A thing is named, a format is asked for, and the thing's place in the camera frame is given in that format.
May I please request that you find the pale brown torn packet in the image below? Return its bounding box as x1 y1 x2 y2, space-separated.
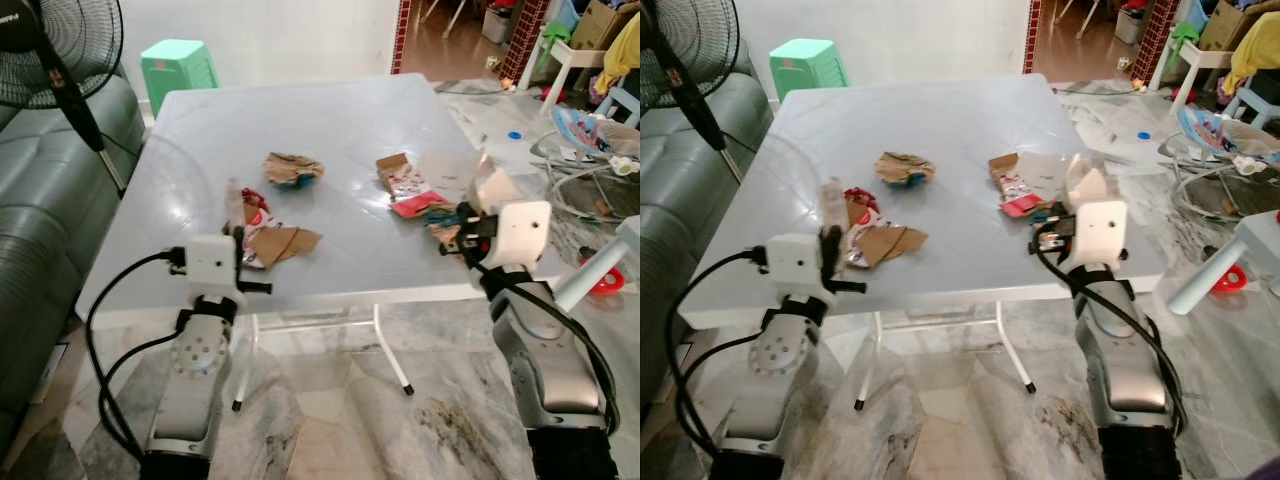
1063 152 1113 206
470 150 521 213

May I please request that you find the clear plastic wrapper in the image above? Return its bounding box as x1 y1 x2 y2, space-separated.
1020 150 1086 201
415 150 481 201

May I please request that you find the red white brown wrapper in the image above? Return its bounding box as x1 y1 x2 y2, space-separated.
377 153 451 219
988 153 1046 219

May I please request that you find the small brown cardboard scrap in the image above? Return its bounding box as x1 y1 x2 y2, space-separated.
262 225 323 266
865 225 929 268

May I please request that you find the crumpled brown teal wrapper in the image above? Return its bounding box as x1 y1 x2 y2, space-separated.
263 152 326 191
875 151 938 189

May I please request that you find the small white side table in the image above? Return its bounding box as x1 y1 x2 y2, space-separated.
1165 210 1280 316
555 215 641 313

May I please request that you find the white plastic folding table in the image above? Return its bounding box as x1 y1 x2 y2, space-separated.
678 72 1169 411
75 72 601 413

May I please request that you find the baby bouncer seat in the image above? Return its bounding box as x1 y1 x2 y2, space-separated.
1160 105 1280 221
528 105 641 221

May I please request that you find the grey green leather sofa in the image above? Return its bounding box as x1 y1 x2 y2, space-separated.
640 70 776 411
0 75 146 451

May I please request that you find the mint green plastic stool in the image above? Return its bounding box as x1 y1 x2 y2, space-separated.
768 38 849 103
140 38 219 119

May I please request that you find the light blue plastic stool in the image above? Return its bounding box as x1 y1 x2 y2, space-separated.
1225 85 1280 126
600 85 641 126

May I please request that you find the white plastic stool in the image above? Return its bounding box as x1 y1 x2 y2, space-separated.
540 25 606 111
1148 35 1211 96

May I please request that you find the yellow cloth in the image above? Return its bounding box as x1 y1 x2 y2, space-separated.
1220 12 1280 96
600 12 641 96

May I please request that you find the brown cardboard box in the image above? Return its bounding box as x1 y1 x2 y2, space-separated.
570 0 636 51
1198 0 1266 51

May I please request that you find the black standing fan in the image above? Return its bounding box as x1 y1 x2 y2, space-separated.
0 0 129 196
640 0 746 186

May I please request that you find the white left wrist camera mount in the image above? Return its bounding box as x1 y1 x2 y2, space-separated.
765 233 828 308
185 235 248 308

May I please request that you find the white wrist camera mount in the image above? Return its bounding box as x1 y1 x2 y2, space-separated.
478 200 554 273
1060 200 1129 273
185 235 248 308
765 233 828 308

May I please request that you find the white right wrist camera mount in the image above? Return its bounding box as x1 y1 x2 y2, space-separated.
1060 200 1129 273
478 200 554 273

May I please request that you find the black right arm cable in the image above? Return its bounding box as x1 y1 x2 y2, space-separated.
1035 240 1186 436
480 265 621 436

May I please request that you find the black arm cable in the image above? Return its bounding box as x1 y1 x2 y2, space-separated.
480 265 621 436
665 250 771 456
1035 240 1186 436
85 248 191 461

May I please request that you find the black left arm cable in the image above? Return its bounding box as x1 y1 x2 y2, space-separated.
665 250 771 456
85 248 191 461

